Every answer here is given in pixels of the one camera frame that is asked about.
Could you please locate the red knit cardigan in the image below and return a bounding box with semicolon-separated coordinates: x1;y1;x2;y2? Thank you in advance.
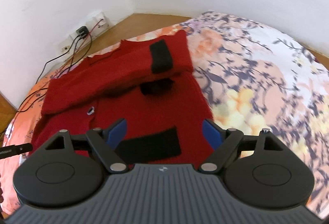
32;30;212;166

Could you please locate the person right hand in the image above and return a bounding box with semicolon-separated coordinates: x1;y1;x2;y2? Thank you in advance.
0;183;4;204

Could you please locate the floral bed sheet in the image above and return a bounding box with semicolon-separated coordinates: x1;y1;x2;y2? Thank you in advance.
1;12;328;223

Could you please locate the black power adapter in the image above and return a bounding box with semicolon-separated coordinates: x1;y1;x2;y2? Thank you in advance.
76;26;89;39

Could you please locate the red cable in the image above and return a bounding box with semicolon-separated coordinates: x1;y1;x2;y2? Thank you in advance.
4;17;105;132

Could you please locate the wooden door frame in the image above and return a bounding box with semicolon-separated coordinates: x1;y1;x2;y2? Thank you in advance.
0;93;16;145

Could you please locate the white wall socket strip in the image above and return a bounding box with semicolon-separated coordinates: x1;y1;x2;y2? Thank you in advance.
59;12;113;55

